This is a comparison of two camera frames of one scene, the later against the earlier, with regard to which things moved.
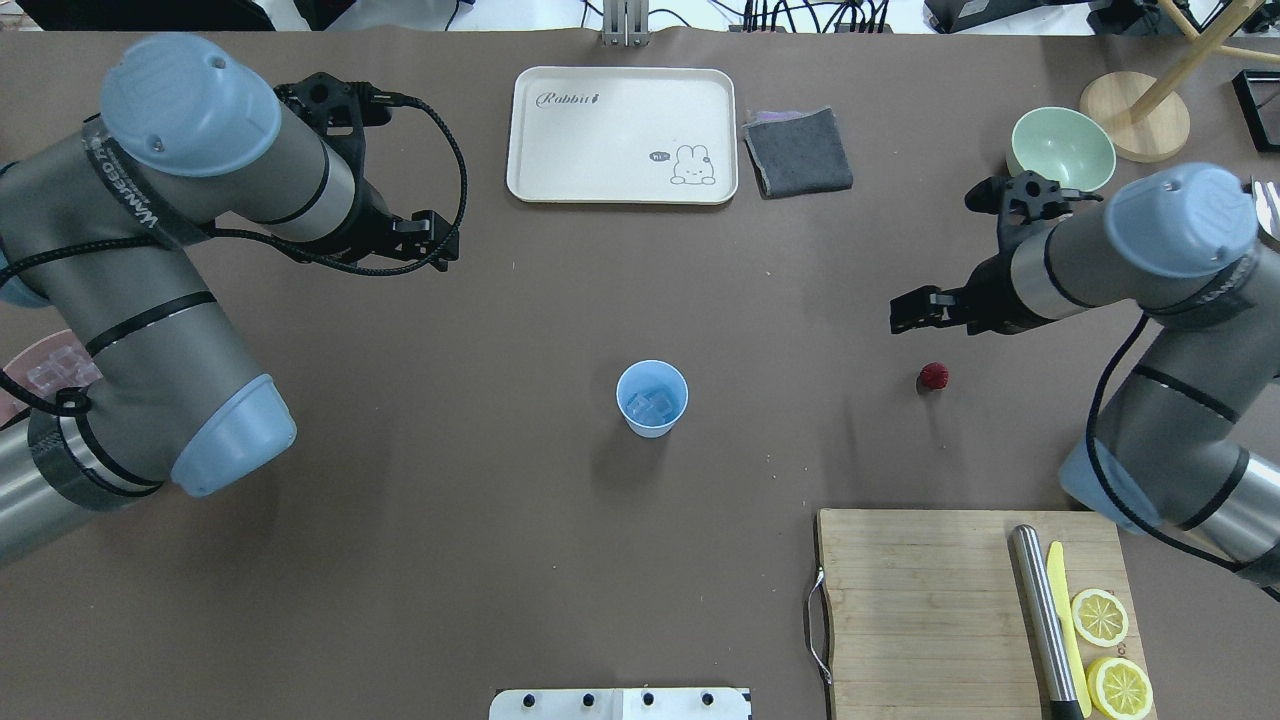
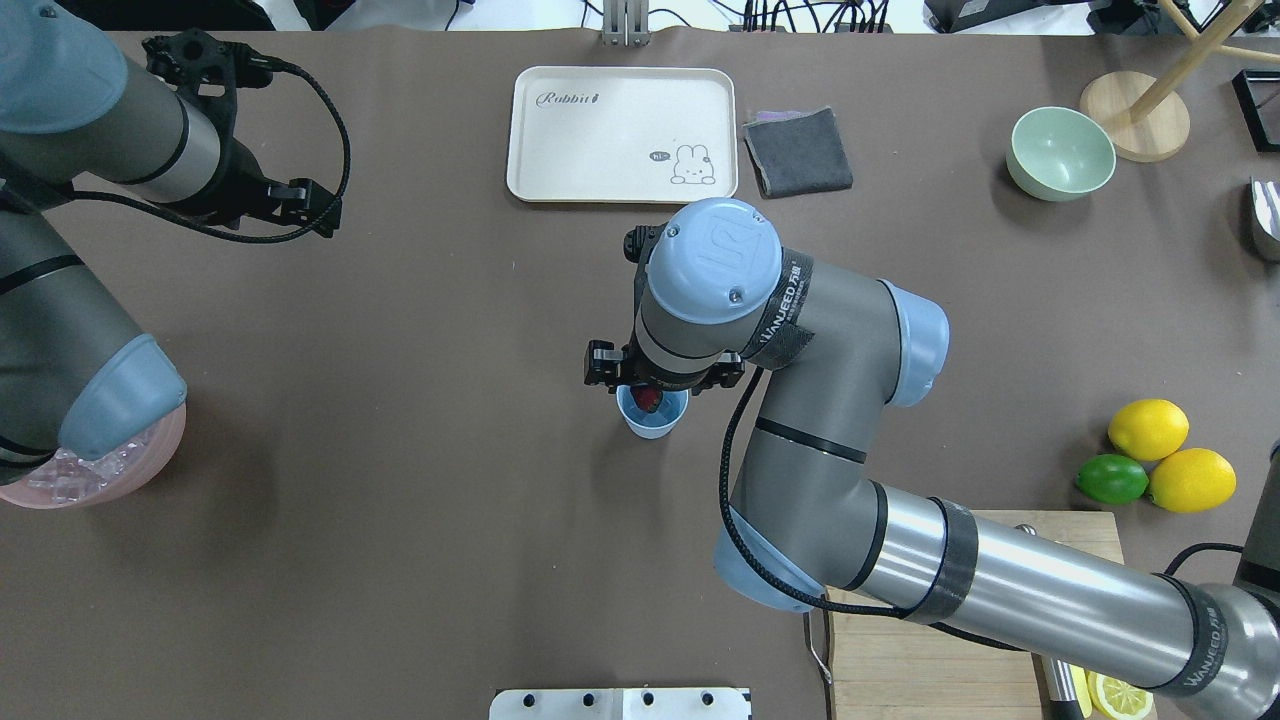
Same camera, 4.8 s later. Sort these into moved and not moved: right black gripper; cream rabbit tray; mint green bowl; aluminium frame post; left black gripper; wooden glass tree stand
Moved: right black gripper; left black gripper
Not moved: cream rabbit tray; mint green bowl; aluminium frame post; wooden glass tree stand
